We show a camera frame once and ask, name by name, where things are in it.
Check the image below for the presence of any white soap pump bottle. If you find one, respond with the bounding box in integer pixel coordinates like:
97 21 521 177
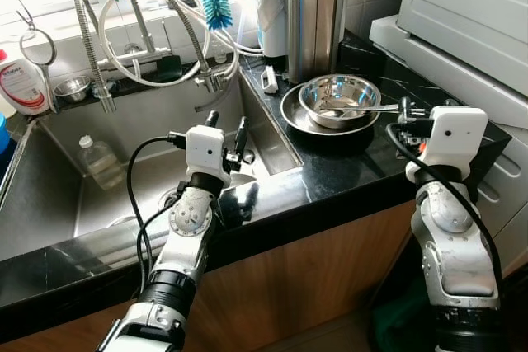
0 49 52 116

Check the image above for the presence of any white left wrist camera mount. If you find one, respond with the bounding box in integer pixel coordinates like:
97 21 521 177
185 125 230 178

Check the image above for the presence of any wide steel plate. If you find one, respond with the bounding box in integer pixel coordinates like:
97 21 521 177
280 80 389 137

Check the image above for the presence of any green floor cloth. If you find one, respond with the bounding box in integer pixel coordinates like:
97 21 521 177
371 286 431 352

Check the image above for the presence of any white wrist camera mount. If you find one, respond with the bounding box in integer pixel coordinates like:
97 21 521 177
185 125 230 178
404 105 490 185

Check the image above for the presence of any small white plastic plug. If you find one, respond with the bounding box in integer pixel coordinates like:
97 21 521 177
261 65 279 94

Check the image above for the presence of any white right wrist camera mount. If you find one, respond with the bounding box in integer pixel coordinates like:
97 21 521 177
404 105 490 185

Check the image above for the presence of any white washing machine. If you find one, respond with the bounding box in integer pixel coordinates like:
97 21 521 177
370 0 528 275

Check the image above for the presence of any white looped hose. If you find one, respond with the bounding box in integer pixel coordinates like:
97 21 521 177
97 0 242 89

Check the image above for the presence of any dark green sponge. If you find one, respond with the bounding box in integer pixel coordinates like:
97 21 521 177
157 55 184 81

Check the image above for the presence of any stainless steel sink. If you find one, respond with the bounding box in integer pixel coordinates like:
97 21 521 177
0 76 304 264

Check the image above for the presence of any wooden cabinet front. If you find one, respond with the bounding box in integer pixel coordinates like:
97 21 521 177
0 199 430 352

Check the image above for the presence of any small steel cup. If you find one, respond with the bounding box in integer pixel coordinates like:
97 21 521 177
54 76 92 104

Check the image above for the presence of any chrome spring hose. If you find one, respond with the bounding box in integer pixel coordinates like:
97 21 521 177
71 0 118 114

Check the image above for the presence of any clear plastic bottle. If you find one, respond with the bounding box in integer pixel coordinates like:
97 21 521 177
78 135 125 190

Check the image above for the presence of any tall steel canister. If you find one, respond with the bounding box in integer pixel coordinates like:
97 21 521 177
285 0 347 85

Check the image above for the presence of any grey braided faucet hose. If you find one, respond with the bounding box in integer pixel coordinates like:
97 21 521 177
126 0 217 89

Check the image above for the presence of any chrome faucet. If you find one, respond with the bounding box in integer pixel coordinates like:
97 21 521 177
106 0 184 73

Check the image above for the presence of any deep steel bowl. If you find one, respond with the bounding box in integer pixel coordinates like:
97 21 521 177
299 74 382 130

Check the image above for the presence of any metal wire ring strainer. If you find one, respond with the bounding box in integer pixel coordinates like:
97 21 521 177
7 0 59 114

